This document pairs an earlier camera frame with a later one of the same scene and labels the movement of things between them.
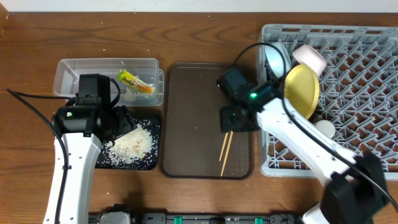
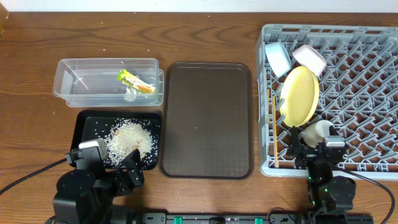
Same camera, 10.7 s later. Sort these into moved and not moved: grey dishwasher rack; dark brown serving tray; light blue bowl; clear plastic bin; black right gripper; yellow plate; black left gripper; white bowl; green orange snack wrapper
Moved: black left gripper; black right gripper
Not moved: light blue bowl; green orange snack wrapper; white bowl; clear plastic bin; grey dishwasher rack; yellow plate; dark brown serving tray
